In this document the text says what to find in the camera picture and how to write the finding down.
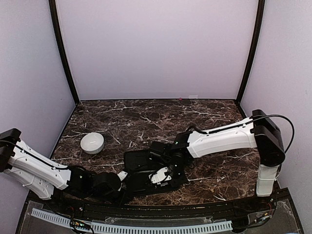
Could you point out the black zippered tool case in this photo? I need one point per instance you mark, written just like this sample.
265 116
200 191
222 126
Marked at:
148 174

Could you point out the white slotted cable duct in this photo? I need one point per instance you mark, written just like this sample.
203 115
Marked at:
96 227

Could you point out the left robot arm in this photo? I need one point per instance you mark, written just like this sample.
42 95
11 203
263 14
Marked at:
44 176

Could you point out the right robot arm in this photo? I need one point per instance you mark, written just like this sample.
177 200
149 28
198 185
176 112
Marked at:
257 131

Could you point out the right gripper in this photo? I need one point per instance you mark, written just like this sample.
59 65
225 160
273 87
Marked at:
182 179

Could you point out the black front rail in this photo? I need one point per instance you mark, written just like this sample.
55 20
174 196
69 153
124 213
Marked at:
224 201

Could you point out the right black frame post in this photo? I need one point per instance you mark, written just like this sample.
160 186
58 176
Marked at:
252 50

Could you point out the black frame post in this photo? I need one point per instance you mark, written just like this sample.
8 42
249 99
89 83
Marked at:
61 50
252 50

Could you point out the white ceramic bowl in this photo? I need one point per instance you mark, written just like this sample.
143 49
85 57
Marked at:
92 143

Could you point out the left black frame post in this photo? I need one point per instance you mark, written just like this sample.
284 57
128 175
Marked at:
61 50

